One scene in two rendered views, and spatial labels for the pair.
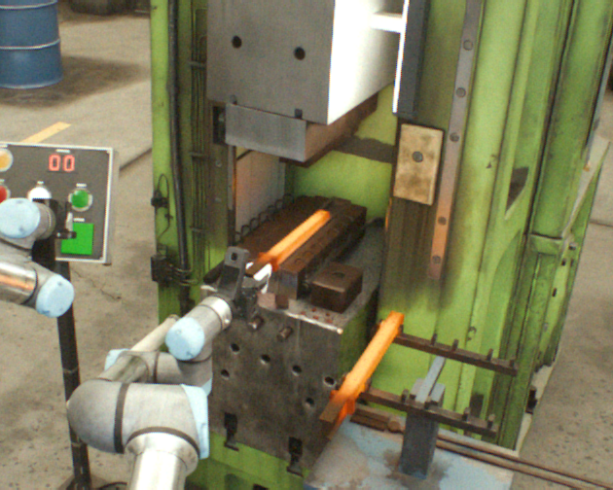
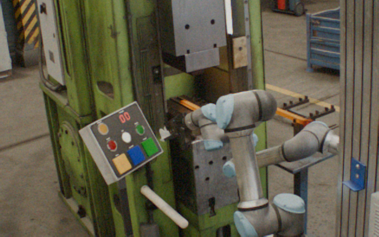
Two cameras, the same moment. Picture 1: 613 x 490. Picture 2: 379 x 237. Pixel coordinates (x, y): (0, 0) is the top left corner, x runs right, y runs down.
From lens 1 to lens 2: 2.44 m
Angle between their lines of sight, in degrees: 48
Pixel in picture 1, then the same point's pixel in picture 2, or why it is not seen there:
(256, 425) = (223, 194)
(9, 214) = (213, 109)
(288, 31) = (207, 14)
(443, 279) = not seen: hidden behind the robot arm
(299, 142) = (217, 57)
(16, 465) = not seen: outside the picture
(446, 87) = (242, 19)
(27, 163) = (113, 124)
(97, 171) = (137, 114)
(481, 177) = (257, 47)
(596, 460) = not seen: hidden behind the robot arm
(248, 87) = (194, 44)
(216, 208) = (159, 116)
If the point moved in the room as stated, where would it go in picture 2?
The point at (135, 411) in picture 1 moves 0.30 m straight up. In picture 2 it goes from (317, 132) to (317, 67)
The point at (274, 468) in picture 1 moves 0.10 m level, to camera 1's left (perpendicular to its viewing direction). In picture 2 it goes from (232, 209) to (222, 217)
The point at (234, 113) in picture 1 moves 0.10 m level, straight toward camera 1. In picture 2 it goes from (189, 57) to (206, 58)
